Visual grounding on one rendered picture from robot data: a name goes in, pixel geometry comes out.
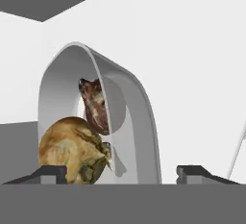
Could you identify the translucent grey meat container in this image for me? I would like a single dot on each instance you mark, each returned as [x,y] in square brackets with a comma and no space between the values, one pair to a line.
[134,122]

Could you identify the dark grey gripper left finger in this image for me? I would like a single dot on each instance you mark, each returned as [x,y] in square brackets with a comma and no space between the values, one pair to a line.
[51,174]

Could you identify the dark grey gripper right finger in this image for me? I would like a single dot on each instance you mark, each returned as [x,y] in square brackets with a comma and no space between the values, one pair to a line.
[191,174]

